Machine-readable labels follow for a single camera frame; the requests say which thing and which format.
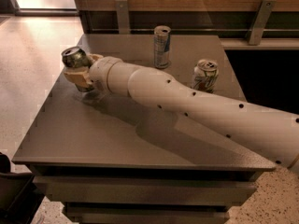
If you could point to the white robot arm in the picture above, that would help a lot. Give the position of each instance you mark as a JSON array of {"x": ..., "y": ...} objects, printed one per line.
[{"x": 272, "y": 133}]

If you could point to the silver blue energy drink can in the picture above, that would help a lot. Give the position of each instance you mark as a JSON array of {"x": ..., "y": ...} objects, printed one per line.
[{"x": 161, "y": 46}]

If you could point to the left metal bracket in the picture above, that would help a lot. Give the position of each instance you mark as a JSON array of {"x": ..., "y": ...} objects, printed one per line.
[{"x": 123, "y": 20}]

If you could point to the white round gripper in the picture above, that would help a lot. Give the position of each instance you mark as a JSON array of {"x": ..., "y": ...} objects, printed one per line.
[{"x": 99, "y": 73}]

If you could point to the white green 7up can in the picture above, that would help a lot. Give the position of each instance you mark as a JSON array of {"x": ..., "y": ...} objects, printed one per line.
[{"x": 205, "y": 74}]

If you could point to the grey cabinet with drawers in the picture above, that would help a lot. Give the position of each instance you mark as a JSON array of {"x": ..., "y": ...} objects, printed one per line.
[{"x": 110, "y": 160}]

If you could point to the metal bracket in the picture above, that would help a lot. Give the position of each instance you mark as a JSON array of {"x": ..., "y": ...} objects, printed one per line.
[
  {"x": 255, "y": 33},
  {"x": 123, "y": 20}
]

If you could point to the green soda can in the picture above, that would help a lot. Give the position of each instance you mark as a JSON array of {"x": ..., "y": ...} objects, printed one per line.
[{"x": 76, "y": 57}]

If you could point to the right metal bracket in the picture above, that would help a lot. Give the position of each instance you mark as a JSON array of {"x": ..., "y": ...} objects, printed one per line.
[{"x": 255, "y": 33}]

